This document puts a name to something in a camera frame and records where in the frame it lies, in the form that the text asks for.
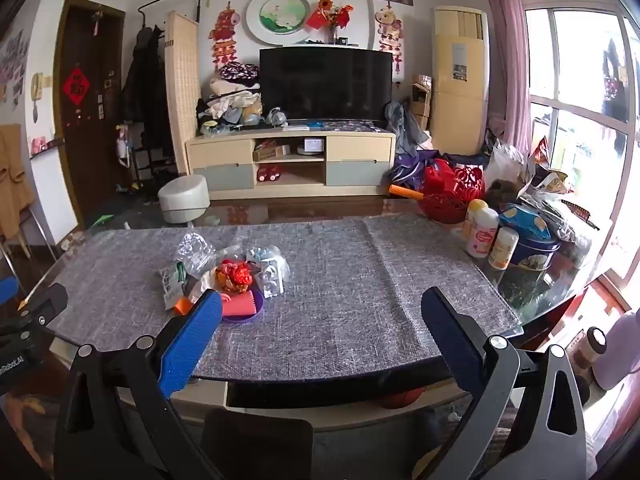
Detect cardboard box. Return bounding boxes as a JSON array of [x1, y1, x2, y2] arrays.
[[410, 74, 433, 131]]

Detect large window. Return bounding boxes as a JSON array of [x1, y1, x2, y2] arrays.
[[515, 0, 640, 281]]

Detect white bottle yellow cap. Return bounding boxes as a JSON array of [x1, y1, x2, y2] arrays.
[[461, 199, 488, 241]]

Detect pink ribbed plastic piece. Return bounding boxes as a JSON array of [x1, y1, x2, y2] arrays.
[[221, 292, 257, 317]]

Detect brown wooden door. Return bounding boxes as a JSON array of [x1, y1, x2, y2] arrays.
[[55, 2, 126, 228]]

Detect clear blue blister packaging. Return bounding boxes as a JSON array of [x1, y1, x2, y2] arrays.
[[245, 246, 291, 300]]

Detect red diamond door decoration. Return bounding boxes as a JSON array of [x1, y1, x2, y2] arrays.
[[62, 66, 91, 107]]

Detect vase of red flowers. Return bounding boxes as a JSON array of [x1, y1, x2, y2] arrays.
[[306, 0, 355, 45]]

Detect round framed wall art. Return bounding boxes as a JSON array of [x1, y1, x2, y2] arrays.
[[245, 0, 326, 46]]

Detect red yellow crumpled wrapper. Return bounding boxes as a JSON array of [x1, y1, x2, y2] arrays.
[[215, 259, 253, 293]]

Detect blue snack bag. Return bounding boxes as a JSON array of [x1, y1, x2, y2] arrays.
[[499, 203, 551, 241]]

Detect heap of plastic bags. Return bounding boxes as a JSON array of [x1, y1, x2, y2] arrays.
[[485, 140, 601, 241]]

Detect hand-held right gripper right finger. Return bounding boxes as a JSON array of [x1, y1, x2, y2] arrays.
[[421, 286, 588, 480]]

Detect flat printed box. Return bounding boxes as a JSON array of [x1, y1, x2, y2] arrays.
[[252, 142, 291, 162]]

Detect cream standing air conditioner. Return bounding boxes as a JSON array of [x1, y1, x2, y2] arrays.
[[431, 6, 491, 157]]

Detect pink hanging wall decoration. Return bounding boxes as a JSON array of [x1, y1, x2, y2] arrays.
[[375, 4, 405, 83]]

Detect blue grey plastic bag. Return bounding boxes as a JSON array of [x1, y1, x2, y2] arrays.
[[384, 101, 431, 156]]

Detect crumpled white tissue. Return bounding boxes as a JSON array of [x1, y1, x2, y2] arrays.
[[176, 232, 217, 278]]

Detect grey woven table mat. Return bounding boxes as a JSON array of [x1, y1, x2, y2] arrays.
[[47, 215, 523, 381]]

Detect pile of folded clothes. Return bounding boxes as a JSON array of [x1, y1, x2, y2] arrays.
[[197, 62, 263, 136]]

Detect wall telephone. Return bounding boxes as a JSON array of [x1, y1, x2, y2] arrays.
[[31, 72, 45, 123]]

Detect pink curtain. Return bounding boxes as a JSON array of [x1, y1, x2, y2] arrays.
[[480, 0, 533, 156]]

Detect blue round tin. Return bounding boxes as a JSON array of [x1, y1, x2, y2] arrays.
[[505, 234, 562, 281]]

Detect dark hanging coats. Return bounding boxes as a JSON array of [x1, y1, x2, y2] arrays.
[[121, 25, 173, 151]]

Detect red openwork basket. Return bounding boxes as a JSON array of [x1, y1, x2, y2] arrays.
[[417, 164, 486, 225]]

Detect woven folding screen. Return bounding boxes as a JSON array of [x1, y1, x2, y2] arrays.
[[164, 10, 202, 173]]

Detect black flat television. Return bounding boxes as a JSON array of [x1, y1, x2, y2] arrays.
[[259, 47, 393, 123]]

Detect purple cloth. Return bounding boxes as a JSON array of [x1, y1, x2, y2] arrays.
[[390, 150, 441, 186]]

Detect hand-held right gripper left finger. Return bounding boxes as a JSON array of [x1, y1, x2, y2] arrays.
[[54, 289, 223, 480]]

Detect orange basketball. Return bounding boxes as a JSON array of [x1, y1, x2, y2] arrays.
[[377, 387, 426, 410]]

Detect brown lid thermos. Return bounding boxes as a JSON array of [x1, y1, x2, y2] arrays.
[[572, 326, 608, 376]]

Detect small white orange bottle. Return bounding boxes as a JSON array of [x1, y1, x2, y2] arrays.
[[488, 226, 520, 271]]

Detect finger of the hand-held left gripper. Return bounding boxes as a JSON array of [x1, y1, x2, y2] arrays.
[[0, 275, 21, 306], [15, 282, 69, 328]]

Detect wall photo collage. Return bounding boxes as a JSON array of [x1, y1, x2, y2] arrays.
[[0, 30, 28, 106]]

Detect purple plastic bowl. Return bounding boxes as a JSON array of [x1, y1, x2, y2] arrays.
[[220, 287, 264, 325]]

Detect green white packet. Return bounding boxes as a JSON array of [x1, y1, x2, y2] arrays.
[[159, 261, 190, 311]]

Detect white round stool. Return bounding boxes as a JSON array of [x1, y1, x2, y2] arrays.
[[158, 175, 211, 224]]

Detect cream television cabinet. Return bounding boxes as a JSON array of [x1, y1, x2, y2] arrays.
[[186, 127, 397, 201]]

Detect white paper scrap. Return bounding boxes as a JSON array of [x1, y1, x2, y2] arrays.
[[186, 272, 218, 306]]

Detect red fish hanging decoration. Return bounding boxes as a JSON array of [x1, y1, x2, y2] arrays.
[[209, 2, 241, 73]]

